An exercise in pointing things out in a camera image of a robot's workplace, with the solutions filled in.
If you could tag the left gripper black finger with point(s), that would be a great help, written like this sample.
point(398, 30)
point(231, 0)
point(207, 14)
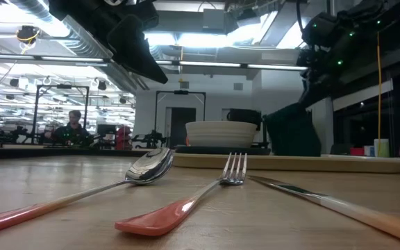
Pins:
point(137, 52)

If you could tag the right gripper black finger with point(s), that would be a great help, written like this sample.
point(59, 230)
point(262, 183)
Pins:
point(316, 92)

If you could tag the dark green napkin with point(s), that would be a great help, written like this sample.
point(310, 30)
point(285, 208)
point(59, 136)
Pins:
point(292, 132)

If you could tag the orange plastic cup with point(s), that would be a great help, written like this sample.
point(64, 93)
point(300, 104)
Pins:
point(187, 141)

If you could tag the white bowl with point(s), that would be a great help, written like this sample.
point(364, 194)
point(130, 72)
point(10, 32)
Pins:
point(221, 133)

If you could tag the dark teal plate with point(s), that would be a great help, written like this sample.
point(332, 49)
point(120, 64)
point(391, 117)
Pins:
point(221, 150)

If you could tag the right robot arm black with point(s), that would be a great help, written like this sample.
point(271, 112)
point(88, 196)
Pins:
point(377, 27)

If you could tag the beige plastic tray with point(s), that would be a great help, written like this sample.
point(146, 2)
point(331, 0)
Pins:
point(290, 164)

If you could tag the long ceiling light bar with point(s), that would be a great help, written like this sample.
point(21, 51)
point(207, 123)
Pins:
point(203, 64)

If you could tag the red box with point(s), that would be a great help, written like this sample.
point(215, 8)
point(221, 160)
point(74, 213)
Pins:
point(357, 151)

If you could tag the black box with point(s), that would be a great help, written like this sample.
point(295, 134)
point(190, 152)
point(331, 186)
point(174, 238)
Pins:
point(245, 116)

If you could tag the blue white container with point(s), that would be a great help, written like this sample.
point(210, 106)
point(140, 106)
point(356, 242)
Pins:
point(369, 151)

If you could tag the white green cylinder container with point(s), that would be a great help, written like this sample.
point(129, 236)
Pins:
point(381, 147)

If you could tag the red object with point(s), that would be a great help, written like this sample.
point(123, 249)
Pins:
point(123, 137)

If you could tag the person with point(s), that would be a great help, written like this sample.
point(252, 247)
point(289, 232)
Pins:
point(71, 130)

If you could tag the silver ceiling duct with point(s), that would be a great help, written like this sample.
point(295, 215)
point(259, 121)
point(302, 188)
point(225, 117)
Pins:
point(82, 45)

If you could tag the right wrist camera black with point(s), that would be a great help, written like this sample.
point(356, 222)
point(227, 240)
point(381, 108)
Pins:
point(319, 29)

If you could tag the black frame stand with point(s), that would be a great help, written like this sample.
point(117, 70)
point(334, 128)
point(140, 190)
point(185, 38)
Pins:
point(181, 92)
point(64, 86)

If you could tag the black table frame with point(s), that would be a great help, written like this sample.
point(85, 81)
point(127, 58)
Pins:
point(64, 152)

